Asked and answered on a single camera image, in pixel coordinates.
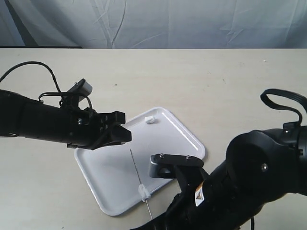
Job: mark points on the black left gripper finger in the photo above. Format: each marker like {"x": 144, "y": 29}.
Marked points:
{"x": 115, "y": 117}
{"x": 115, "y": 135}

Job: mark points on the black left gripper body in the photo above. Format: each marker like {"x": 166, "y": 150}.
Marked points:
{"x": 92, "y": 132}

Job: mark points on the thin metal skewer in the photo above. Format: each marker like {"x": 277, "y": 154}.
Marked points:
{"x": 140, "y": 182}

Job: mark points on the white marshmallow piece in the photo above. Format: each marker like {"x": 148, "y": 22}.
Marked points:
{"x": 144, "y": 192}
{"x": 150, "y": 119}

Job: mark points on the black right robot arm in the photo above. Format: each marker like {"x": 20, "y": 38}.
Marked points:
{"x": 260, "y": 166}

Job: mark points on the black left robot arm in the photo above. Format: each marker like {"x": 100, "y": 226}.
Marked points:
{"x": 24, "y": 117}

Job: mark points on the white rectangular plastic tray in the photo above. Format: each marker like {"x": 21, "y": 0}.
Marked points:
{"x": 110, "y": 173}

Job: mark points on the grey wrinkled backdrop cloth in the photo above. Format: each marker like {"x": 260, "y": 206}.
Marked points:
{"x": 157, "y": 24}

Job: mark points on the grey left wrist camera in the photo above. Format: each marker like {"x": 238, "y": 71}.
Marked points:
{"x": 80, "y": 89}

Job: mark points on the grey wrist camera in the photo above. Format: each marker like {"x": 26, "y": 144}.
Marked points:
{"x": 163, "y": 165}
{"x": 80, "y": 89}

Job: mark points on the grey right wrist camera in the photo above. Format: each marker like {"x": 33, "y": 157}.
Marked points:
{"x": 163, "y": 165}

